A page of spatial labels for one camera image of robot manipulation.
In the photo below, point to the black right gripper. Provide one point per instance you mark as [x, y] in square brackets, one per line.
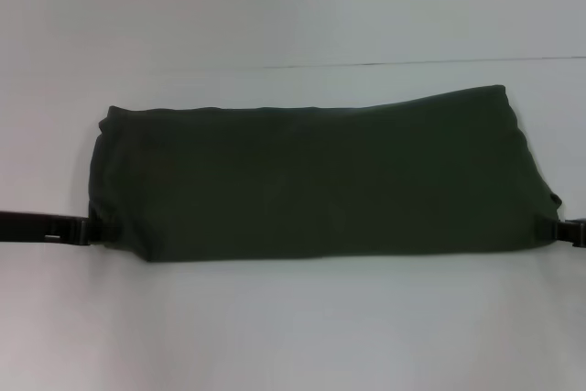
[579, 231]

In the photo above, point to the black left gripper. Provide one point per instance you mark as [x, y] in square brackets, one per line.
[27, 226]

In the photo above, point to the dark green FREE! t-shirt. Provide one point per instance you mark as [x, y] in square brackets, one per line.
[320, 180]

